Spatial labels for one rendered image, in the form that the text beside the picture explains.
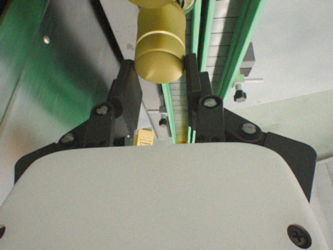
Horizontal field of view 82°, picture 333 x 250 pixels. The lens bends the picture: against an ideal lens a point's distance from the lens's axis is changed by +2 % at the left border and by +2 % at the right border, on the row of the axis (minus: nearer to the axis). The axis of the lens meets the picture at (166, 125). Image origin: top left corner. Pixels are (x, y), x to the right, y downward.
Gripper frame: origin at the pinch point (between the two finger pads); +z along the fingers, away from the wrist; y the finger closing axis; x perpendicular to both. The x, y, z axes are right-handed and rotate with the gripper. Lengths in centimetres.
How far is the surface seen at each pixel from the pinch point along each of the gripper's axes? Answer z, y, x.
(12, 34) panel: 5.5, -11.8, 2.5
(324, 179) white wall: 213, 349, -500
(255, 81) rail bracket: 29.5, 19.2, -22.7
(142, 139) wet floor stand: 187, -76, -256
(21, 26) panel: 6.8, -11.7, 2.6
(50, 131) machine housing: 5.8, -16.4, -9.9
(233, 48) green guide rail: 32.5, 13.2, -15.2
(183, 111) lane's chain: 48, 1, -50
